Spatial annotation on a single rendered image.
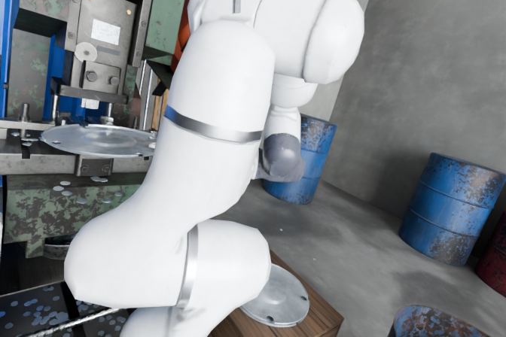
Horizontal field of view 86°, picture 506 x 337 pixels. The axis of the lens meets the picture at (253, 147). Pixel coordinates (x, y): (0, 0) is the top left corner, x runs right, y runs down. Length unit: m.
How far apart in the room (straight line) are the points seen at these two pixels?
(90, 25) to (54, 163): 0.40
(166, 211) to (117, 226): 0.06
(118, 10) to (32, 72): 0.40
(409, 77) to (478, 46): 0.66
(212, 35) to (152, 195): 0.17
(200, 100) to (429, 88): 3.54
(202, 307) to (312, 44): 0.33
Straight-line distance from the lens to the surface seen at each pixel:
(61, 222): 0.93
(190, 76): 0.26
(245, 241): 0.38
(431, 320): 1.25
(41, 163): 0.95
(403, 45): 3.95
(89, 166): 0.94
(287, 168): 0.68
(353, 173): 3.93
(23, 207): 0.90
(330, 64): 0.31
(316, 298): 1.18
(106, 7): 0.97
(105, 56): 0.97
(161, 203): 0.30
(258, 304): 1.03
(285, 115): 0.71
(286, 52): 0.32
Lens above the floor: 1.03
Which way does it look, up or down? 12 degrees down
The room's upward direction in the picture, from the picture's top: 15 degrees clockwise
